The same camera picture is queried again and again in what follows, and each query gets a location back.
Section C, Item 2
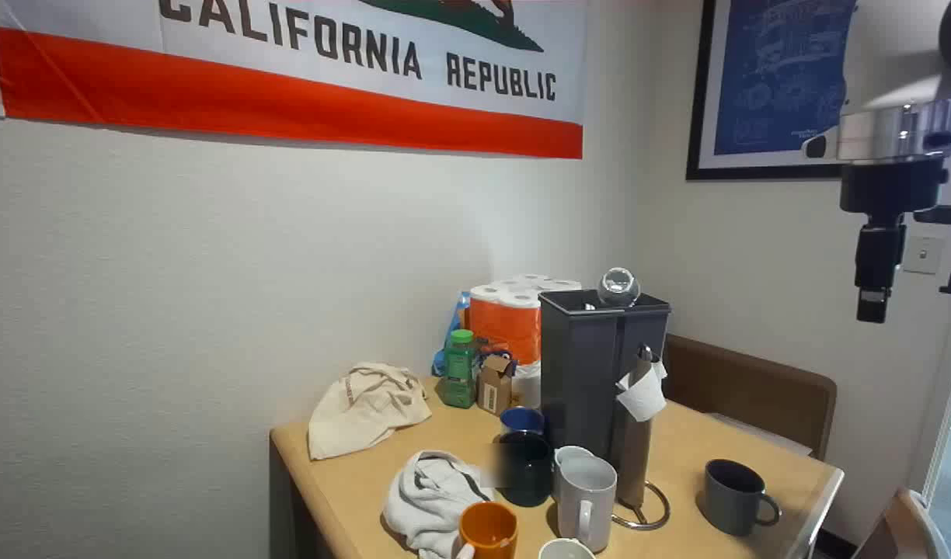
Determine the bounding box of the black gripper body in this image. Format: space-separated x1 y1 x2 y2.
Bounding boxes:
840 151 951 277

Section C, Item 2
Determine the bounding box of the green plastic bottle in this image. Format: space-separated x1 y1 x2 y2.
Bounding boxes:
438 327 482 409

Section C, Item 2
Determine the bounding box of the black framed blue poster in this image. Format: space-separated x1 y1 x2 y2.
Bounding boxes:
683 0 861 182

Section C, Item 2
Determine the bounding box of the light wooden chair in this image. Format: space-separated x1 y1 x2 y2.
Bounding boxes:
854 485 951 559

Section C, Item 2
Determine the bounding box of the dark grey mug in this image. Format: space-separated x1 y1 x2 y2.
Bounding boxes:
698 456 787 541

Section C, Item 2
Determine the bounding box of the silver foil object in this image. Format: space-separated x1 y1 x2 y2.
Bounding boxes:
597 263 643 309

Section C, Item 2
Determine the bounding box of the grey trash bin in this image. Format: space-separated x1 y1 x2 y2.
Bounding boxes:
536 290 674 469

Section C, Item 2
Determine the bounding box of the light grey mug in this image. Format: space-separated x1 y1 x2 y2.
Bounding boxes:
550 443 621 555

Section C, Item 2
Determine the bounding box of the paper towel roll pack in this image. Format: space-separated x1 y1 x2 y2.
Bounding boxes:
467 273 587 414

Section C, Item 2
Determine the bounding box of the dark green black mug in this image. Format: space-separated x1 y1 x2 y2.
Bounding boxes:
493 430 557 510

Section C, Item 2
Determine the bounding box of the white mug blue print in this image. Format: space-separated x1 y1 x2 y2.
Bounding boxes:
534 533 601 559

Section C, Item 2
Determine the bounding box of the orange mug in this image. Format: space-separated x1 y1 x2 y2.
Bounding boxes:
454 500 521 559

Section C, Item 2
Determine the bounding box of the grey white towel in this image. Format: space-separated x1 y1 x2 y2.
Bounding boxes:
379 448 500 559

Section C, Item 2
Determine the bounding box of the beige cloth bag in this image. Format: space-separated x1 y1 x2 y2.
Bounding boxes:
304 361 435 462

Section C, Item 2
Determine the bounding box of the California Republic flag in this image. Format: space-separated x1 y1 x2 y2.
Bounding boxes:
0 0 587 165

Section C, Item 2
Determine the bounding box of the white wall light switch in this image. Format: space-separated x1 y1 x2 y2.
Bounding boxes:
900 223 951 279

